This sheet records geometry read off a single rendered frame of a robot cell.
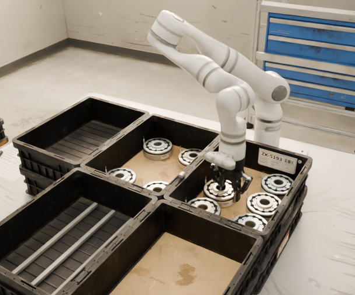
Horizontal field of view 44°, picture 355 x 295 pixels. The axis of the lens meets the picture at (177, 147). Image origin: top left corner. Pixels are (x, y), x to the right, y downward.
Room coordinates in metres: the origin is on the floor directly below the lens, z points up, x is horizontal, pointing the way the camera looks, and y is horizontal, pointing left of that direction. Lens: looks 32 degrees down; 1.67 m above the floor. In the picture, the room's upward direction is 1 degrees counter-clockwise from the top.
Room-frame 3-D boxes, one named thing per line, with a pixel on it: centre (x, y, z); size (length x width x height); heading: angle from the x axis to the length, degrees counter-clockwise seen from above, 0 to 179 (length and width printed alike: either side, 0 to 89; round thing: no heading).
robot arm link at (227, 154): (1.02, -0.14, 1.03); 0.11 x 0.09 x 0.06; 141
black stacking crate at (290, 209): (1.02, -0.19, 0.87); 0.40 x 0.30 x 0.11; 148
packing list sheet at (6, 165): (1.52, 0.64, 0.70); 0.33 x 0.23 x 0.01; 151
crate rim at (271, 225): (1.02, -0.19, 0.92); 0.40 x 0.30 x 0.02; 148
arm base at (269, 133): (1.35, -0.32, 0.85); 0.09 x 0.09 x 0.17; 72
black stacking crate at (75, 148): (1.33, 0.32, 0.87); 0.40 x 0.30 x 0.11; 148
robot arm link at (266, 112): (1.35, -0.32, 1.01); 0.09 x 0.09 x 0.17; 13
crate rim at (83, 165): (1.17, 0.07, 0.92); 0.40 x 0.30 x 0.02; 148
